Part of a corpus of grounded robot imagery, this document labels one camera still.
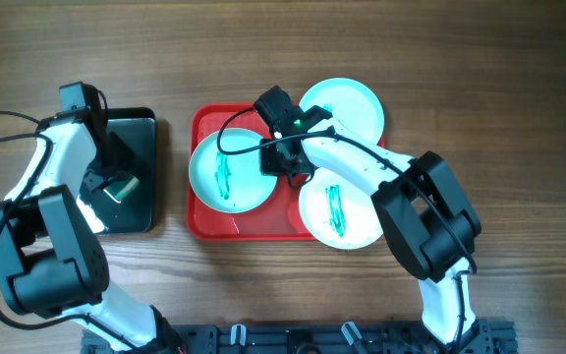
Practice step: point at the red plastic tray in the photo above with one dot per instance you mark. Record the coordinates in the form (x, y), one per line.
(277, 219)

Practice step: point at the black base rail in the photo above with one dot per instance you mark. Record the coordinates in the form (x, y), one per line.
(393, 337)

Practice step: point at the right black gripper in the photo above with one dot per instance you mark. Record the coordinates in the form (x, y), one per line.
(268, 166)

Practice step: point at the green yellow sponge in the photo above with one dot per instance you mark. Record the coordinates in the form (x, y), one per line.
(118, 187)

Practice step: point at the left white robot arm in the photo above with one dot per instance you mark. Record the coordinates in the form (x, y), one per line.
(52, 264)

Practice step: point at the black water tray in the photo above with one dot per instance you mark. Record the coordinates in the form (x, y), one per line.
(137, 127)

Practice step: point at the white plate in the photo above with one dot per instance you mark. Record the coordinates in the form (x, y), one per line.
(337, 213)
(352, 103)
(228, 183)

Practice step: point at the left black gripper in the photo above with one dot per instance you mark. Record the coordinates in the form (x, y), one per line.
(125, 153)

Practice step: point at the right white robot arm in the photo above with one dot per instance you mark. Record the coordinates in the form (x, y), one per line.
(429, 225)

